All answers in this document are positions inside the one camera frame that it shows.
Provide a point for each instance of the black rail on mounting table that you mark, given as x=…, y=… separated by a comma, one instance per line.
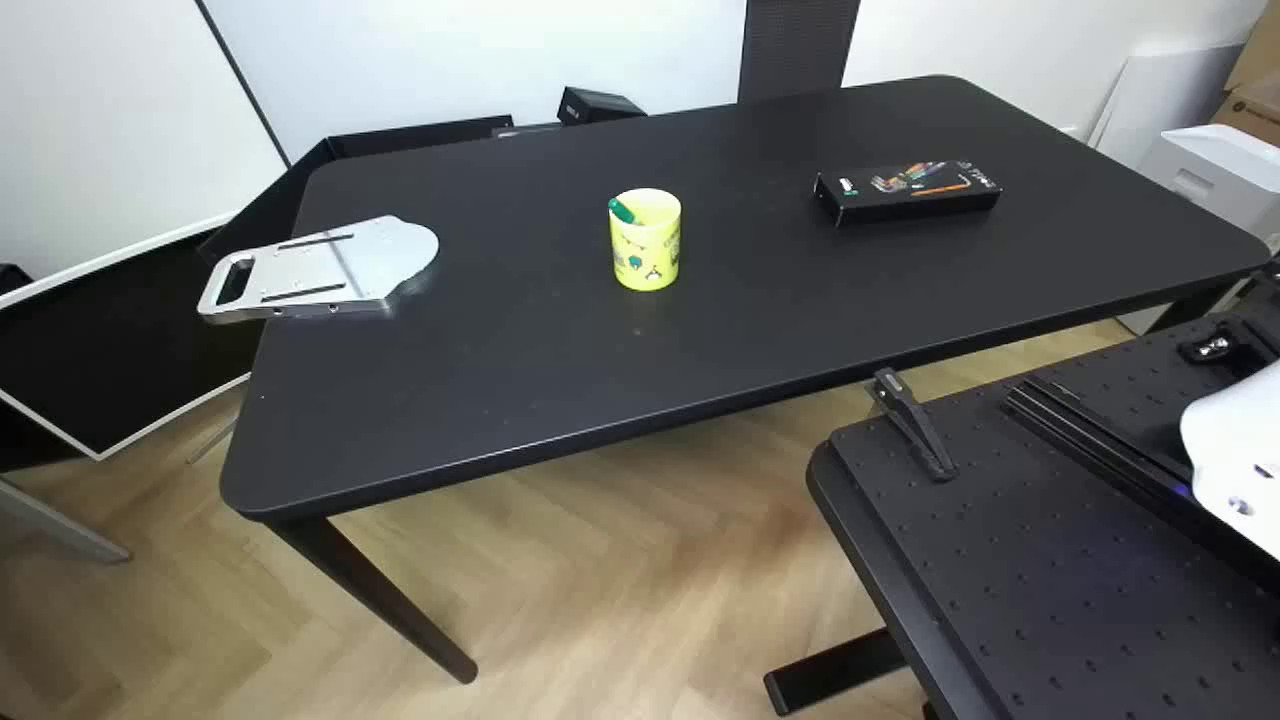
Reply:
x=1094, y=434

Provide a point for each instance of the white slicer tool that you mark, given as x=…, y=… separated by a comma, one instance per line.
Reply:
x=386, y=258

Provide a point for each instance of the brown cardboard box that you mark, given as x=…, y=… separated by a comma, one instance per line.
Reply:
x=1260, y=75

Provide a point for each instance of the black low case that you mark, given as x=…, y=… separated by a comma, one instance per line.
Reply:
x=401, y=138

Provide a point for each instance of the grey metal leg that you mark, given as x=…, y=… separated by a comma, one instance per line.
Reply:
x=63, y=522

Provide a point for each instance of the black perforated mounting table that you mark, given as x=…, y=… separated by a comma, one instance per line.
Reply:
x=1042, y=602

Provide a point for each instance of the black desk leg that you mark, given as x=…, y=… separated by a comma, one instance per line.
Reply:
x=383, y=602

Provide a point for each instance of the black floor foot bar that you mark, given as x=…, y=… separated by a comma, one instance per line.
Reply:
x=835, y=671

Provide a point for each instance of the black panel white frame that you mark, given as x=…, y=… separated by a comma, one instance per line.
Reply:
x=106, y=353

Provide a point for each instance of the yellow mug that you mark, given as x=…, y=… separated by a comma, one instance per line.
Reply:
x=651, y=248

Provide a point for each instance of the black pillar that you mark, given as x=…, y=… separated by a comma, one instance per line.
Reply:
x=801, y=45

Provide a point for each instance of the white storage box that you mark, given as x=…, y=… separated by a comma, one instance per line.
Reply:
x=1226, y=164

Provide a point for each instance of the black printed box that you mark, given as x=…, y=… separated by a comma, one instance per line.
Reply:
x=905, y=202

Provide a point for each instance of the small black device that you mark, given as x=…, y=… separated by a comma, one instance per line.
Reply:
x=596, y=107

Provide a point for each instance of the white flat panel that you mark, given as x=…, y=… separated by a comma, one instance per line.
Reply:
x=1162, y=93

